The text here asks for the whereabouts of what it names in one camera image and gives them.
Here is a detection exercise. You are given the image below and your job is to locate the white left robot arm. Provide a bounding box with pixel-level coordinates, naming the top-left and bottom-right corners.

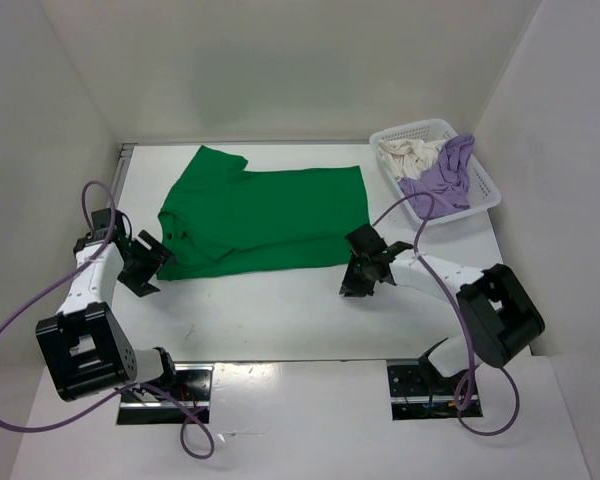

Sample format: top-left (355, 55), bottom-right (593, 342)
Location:
top-left (36, 229), bottom-right (180, 402)

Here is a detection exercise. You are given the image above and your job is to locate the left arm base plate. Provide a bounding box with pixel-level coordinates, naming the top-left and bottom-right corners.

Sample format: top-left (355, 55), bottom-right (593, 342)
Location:
top-left (116, 362), bottom-right (214, 426)

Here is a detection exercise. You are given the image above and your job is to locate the white plastic basket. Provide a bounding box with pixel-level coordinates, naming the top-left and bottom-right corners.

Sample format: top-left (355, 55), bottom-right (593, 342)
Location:
top-left (369, 118), bottom-right (501, 225)

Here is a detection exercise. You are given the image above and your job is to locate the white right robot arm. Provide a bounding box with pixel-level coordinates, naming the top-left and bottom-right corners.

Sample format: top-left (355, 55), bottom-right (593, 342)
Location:
top-left (340, 224), bottom-right (545, 393)

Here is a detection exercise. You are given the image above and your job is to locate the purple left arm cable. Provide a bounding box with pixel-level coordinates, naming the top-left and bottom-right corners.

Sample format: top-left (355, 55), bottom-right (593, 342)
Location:
top-left (0, 180), bottom-right (215, 459)

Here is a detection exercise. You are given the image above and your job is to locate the cream t shirt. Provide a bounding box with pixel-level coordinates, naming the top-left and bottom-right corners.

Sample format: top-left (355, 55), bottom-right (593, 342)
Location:
top-left (378, 139), bottom-right (446, 180)

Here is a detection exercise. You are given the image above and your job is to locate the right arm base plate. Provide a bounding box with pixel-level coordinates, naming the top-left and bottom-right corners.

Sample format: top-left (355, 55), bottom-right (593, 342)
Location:
top-left (386, 359), bottom-right (462, 421)

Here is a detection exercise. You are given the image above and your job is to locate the aluminium table edge rail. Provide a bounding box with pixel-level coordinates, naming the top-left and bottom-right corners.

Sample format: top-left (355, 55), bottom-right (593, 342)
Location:
top-left (111, 143), bottom-right (136, 203)

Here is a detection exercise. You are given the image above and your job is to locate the lavender t shirt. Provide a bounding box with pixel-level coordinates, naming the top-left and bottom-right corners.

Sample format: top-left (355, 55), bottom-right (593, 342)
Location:
top-left (398, 134), bottom-right (475, 219)

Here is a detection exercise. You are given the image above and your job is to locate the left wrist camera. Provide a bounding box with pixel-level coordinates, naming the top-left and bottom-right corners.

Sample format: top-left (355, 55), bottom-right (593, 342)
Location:
top-left (91, 208), bottom-right (132, 241)

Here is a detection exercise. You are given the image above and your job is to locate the green t shirt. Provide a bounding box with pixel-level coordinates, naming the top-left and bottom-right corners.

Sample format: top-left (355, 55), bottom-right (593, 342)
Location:
top-left (157, 146), bottom-right (369, 281)

